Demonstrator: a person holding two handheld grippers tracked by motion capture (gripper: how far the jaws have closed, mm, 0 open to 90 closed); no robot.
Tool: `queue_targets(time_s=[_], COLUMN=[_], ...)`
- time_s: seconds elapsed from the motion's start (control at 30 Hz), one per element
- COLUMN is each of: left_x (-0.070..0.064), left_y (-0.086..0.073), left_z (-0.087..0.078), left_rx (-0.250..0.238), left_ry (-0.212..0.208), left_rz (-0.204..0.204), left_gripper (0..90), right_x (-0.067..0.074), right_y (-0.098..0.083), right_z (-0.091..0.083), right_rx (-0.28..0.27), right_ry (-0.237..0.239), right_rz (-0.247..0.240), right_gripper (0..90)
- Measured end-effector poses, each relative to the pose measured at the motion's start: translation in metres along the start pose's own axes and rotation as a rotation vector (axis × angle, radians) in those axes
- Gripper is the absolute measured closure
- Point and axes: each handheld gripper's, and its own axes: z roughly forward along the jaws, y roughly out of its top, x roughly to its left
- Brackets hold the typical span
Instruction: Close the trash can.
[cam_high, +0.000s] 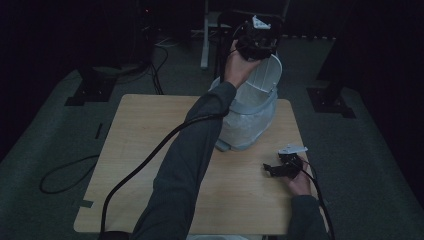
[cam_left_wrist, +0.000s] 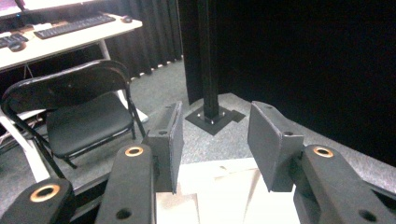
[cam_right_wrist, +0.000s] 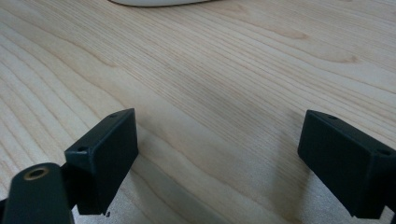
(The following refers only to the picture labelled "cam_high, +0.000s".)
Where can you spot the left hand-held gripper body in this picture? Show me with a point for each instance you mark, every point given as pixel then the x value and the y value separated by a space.
pixel 255 41

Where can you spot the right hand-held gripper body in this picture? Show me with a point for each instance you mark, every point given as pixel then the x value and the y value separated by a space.
pixel 291 165

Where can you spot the white grey-lidded trash bin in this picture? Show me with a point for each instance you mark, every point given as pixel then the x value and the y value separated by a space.
pixel 266 75

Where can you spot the person's right hand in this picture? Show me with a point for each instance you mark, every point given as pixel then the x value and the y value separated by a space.
pixel 301 185

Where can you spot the person's left hand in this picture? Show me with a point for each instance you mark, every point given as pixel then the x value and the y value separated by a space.
pixel 237 68

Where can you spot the translucent plastic bin bag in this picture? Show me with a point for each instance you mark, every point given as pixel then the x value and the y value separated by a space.
pixel 248 130

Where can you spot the black stand base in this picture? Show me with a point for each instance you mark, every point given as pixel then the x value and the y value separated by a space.
pixel 91 91
pixel 330 101

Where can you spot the black floor tape strip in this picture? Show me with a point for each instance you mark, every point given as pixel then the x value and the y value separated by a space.
pixel 99 130

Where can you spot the grey tape piece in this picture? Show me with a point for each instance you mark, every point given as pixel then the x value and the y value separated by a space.
pixel 86 203

